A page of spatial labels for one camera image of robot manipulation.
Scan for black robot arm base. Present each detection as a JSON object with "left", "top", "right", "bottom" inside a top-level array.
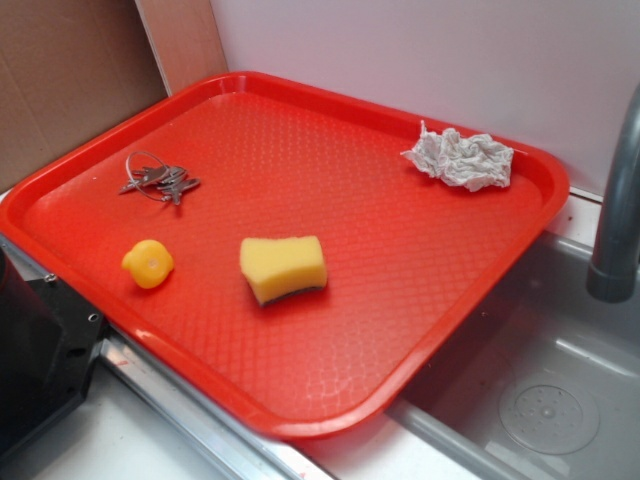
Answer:
[{"left": 1, "top": 253, "right": 107, "bottom": 461}]

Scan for yellow rubber duck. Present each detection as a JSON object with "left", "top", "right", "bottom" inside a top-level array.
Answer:
[{"left": 121, "top": 239, "right": 174, "bottom": 289}]

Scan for red plastic tray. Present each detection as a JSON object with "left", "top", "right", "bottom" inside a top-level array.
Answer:
[{"left": 1, "top": 72, "right": 569, "bottom": 439}]

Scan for yellow sponge with dark base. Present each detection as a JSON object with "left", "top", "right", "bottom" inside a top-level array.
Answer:
[{"left": 239, "top": 236, "right": 328, "bottom": 305}]

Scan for crumpled white paper towel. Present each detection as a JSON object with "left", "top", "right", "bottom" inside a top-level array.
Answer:
[{"left": 400, "top": 120, "right": 514, "bottom": 192}]

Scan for grey sink basin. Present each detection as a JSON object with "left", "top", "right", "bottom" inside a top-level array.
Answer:
[{"left": 389, "top": 233, "right": 639, "bottom": 479}]

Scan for brown cardboard panel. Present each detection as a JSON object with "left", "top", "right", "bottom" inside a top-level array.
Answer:
[{"left": 1, "top": 1, "right": 166, "bottom": 190}]

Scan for silver keys on wire ring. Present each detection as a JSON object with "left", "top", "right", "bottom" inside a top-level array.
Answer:
[{"left": 118, "top": 150, "right": 201, "bottom": 206}]

